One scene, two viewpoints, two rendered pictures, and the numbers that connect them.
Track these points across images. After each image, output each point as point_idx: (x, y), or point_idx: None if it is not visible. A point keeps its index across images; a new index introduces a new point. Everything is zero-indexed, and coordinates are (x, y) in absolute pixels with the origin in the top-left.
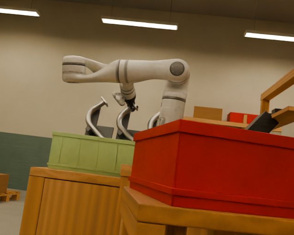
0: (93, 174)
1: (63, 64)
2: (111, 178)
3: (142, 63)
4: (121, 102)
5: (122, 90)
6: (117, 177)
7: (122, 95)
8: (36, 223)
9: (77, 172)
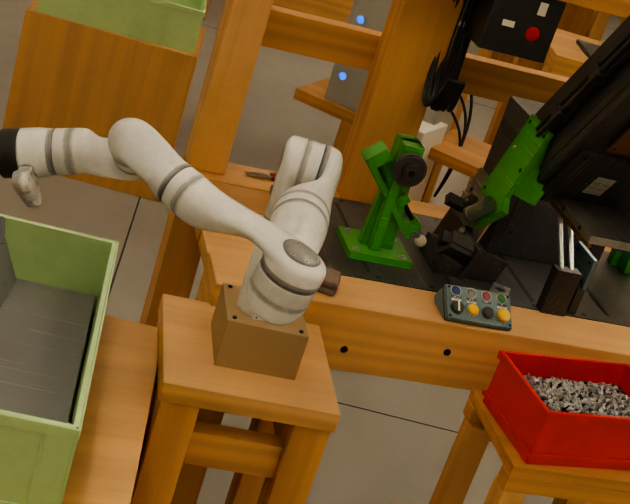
0: (128, 447)
1: (308, 293)
2: (146, 423)
3: (331, 196)
4: (40, 199)
5: (71, 173)
6: (109, 406)
7: (43, 176)
8: None
9: (131, 472)
